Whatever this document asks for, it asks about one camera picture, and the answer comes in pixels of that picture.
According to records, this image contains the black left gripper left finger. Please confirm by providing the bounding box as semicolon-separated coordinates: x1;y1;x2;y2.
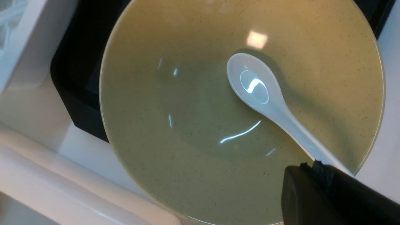
281;166;344;225

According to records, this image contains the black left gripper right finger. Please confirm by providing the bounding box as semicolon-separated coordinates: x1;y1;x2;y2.
301;161;400;225

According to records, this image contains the white soup spoon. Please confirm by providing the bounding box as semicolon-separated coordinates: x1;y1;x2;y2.
226;53;354;177

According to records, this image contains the olive noodle bowl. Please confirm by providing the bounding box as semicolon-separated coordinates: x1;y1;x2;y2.
100;0;385;225

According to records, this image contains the large white plastic tub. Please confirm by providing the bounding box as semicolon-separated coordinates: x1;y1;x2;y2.
1;124;181;225

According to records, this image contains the white spoon bin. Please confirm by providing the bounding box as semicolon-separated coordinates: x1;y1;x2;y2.
0;0;78;93

